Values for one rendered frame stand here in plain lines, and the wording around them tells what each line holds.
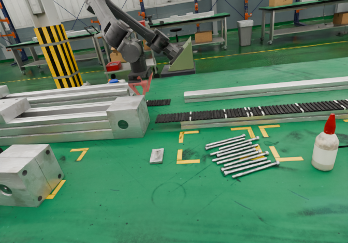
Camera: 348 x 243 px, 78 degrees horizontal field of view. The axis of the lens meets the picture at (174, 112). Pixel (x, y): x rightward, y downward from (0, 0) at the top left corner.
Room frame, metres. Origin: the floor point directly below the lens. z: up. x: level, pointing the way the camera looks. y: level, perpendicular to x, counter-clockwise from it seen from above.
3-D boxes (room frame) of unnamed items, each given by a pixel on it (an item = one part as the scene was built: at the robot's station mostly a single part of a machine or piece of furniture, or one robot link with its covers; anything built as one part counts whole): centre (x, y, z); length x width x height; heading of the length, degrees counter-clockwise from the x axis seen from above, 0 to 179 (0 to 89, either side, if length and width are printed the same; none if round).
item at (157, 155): (0.43, 0.06, 0.78); 0.05 x 0.03 x 0.01; 174
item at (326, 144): (0.32, -0.28, 0.84); 0.04 x 0.04 x 0.12
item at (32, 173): (0.39, 0.34, 0.83); 0.11 x 0.10 x 0.10; 166
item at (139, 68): (0.78, 0.10, 0.94); 0.10 x 0.07 x 0.07; 170
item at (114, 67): (3.93, 0.68, 0.50); 1.03 x 0.55 x 1.01; 93
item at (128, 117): (0.60, 0.13, 0.83); 0.12 x 0.09 x 0.10; 170
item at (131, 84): (0.75, 0.11, 0.86); 0.07 x 0.07 x 0.09; 80
